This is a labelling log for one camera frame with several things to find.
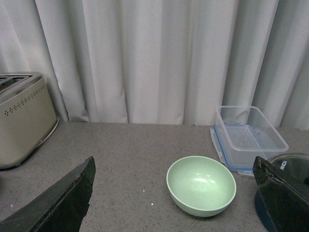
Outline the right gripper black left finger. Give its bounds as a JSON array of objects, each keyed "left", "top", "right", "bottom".
[{"left": 0, "top": 157, "right": 96, "bottom": 232}]

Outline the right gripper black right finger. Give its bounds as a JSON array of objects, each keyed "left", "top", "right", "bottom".
[{"left": 253, "top": 156, "right": 309, "bottom": 232}]

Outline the green bowl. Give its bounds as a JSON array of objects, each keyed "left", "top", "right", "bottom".
[{"left": 166, "top": 156, "right": 237, "bottom": 217}]

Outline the dark blue pot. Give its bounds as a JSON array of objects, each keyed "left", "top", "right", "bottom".
[{"left": 254, "top": 190, "right": 276, "bottom": 232}]

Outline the glass pot lid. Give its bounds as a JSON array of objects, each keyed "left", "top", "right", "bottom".
[{"left": 268, "top": 153, "right": 309, "bottom": 186}]

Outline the clear container lid blue seal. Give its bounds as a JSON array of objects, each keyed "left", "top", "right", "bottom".
[{"left": 211, "top": 124, "right": 276, "bottom": 176}]

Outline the clear plastic food container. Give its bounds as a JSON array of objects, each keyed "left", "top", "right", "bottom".
[{"left": 210, "top": 106, "right": 289, "bottom": 175}]

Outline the cream toaster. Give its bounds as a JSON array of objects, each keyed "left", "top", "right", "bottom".
[{"left": 0, "top": 72, "right": 59, "bottom": 169}]

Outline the white curtain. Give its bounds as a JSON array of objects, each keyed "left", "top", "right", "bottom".
[{"left": 0, "top": 0, "right": 309, "bottom": 130}]

